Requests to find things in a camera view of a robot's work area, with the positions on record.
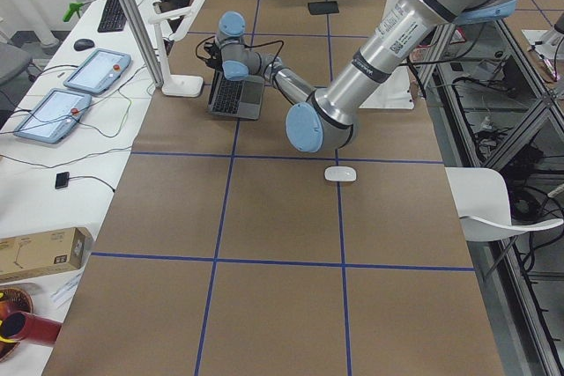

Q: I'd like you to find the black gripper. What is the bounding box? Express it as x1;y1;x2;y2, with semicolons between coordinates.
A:
211;46;223;70

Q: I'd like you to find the grey laptop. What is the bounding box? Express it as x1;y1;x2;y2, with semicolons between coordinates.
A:
207;70;264;121

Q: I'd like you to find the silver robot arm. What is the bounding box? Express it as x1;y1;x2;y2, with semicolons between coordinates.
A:
205;0;516;152

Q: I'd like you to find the white desk lamp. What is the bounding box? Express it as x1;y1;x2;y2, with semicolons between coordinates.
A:
146;0;207;98

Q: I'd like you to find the black mouse pad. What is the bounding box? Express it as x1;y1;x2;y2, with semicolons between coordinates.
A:
308;1;339;16

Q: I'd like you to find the black computer mouse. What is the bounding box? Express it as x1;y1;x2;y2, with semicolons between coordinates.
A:
73;39;95;52

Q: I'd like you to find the white computer mouse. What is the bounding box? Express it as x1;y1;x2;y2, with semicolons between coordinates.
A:
324;166;357;182

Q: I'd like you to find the black keyboard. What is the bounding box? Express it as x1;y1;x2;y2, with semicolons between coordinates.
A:
97;0;127;33

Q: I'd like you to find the upper blue teach pendant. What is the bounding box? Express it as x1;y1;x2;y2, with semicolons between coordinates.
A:
63;48;131;95

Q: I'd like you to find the blue teach pendant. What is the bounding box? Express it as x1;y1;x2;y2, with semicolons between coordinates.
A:
63;48;131;95
14;89;92;144

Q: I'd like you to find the lower blue teach pendant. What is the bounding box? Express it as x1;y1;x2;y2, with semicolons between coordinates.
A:
14;89;92;144

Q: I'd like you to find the small black square device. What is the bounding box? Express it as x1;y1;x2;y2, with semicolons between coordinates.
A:
55;172;71;189

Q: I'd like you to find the cardboard box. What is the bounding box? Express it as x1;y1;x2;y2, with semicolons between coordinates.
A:
1;227;93;283

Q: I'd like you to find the white chair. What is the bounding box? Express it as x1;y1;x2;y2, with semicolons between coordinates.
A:
445;167;563;242

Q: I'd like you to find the woven basket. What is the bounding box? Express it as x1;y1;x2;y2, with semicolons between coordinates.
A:
1;287;33;361

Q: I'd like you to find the red bottle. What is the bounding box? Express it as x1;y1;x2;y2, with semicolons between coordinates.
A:
1;311;62;346

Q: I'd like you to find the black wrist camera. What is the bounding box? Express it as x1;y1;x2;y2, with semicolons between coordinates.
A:
204;41;222;70

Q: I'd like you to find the aluminium frame post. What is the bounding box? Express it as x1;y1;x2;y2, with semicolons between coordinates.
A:
119;0;164;88

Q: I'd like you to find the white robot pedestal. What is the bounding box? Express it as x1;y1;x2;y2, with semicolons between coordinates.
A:
360;0;414;109

